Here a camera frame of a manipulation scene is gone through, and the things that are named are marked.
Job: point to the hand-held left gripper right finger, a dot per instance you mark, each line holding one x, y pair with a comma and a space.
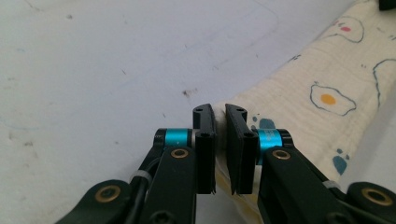
241, 161

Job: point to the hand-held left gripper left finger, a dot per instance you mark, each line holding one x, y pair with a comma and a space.
205, 155

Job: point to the cream cloth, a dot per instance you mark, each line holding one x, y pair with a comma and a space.
295, 93

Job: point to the white foam board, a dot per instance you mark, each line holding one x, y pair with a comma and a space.
93, 62

